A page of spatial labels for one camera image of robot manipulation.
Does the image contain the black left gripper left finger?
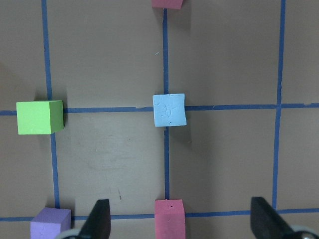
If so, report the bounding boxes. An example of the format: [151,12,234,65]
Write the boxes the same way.
[80,199,111,238]

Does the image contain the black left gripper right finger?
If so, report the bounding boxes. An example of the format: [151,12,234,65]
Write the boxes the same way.
[250,197,294,237]

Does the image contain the light blue foam block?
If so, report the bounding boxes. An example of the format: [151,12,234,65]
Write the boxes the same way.
[153,94,187,127]

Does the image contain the purple foam block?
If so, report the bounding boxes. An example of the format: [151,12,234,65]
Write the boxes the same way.
[30,207,71,239]

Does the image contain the red foam block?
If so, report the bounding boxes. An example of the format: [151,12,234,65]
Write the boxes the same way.
[151,0,183,9]
[155,199,186,239]

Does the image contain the green foam block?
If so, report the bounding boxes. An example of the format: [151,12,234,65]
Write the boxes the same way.
[16,100,64,135]

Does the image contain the red foam block far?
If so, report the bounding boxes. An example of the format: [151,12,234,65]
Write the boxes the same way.
[151,0,183,9]

